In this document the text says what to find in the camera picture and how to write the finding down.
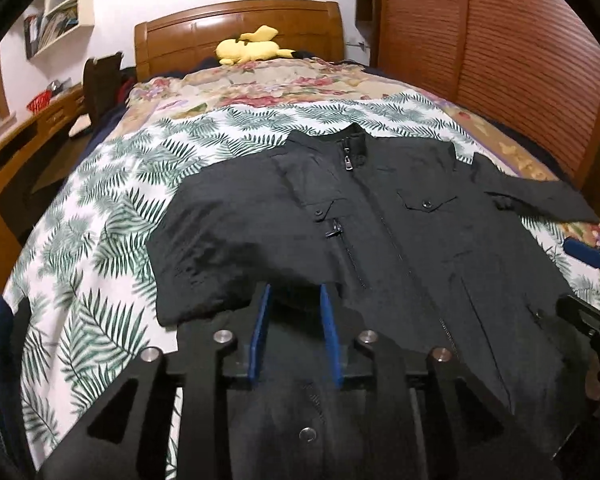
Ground white wall shelf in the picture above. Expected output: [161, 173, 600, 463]
[23, 0, 95, 60]

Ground red basket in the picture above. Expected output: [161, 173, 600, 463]
[27, 90, 53, 114]

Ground dark wooden chair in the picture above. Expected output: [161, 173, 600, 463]
[82, 52, 123, 126]

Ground wooden desk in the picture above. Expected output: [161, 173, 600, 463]
[0, 86, 86, 292]

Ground black jacket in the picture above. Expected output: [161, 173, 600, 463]
[147, 125, 596, 479]

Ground floral quilt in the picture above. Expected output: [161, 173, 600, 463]
[105, 58, 600, 250]

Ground white green leaf-print blanket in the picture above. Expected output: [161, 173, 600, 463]
[2, 90, 600, 480]

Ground wooden headboard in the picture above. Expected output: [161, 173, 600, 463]
[134, 0, 346, 81]

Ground yellow plush toy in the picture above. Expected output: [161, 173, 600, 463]
[215, 25, 294, 66]

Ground wooden louvered wardrobe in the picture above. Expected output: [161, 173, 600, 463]
[373, 0, 600, 215]

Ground blue office chair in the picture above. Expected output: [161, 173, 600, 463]
[0, 296, 35, 479]

